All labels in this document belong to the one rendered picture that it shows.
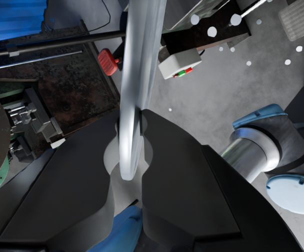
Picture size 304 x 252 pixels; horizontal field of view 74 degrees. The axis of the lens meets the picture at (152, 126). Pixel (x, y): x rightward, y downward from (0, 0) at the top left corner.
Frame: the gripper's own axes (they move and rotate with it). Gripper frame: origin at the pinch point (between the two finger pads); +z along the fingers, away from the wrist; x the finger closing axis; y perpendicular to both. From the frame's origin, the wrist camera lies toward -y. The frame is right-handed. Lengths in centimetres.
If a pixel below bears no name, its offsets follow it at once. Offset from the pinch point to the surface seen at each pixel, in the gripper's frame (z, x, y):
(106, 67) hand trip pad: 50, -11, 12
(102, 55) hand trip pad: 51, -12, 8
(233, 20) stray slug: 36.0, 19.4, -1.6
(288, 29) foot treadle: 70, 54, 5
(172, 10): 30.7, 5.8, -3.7
